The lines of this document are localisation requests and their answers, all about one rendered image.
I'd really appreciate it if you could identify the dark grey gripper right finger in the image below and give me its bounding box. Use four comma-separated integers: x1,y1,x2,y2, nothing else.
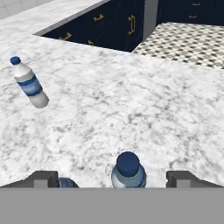
165,170,223,189

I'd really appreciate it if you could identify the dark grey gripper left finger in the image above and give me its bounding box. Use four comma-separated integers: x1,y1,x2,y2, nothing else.
2,170,60,189

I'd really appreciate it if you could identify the dark blue round bottle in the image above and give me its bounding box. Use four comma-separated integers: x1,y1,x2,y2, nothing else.
57,177,80,189

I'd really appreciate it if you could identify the plastic bottle with blue cap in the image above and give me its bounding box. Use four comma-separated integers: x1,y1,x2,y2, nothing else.
110,150,147,189

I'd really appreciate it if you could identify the white plastic bottle blue label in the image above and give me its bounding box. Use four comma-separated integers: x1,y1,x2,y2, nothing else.
9,55,50,109

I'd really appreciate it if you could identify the navy blue cupboard run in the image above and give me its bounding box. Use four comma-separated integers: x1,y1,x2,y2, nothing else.
41,0,146,53
156,0,224,27

